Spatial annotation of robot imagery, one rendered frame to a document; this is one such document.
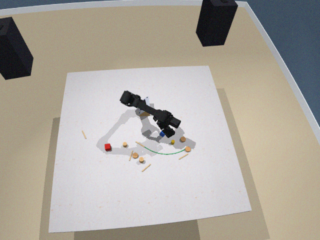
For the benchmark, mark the red cube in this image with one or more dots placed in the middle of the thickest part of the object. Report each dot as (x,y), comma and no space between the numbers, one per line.
(107,147)

